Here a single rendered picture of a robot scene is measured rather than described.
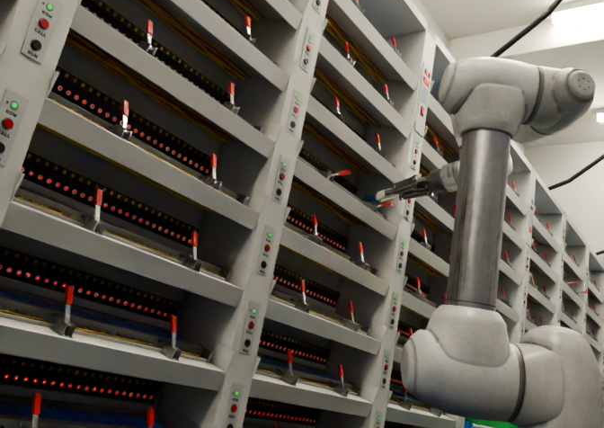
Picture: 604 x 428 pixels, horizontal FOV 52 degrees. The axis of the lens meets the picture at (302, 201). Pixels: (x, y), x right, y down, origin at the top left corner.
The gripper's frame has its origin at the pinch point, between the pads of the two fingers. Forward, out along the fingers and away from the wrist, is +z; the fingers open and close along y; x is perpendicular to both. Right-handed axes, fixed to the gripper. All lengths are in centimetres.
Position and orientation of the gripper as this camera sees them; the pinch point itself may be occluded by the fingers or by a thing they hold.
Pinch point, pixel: (386, 195)
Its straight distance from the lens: 208.9
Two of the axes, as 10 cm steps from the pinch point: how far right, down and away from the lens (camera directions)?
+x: 0.2, 9.0, -4.3
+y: -5.5, -3.5, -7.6
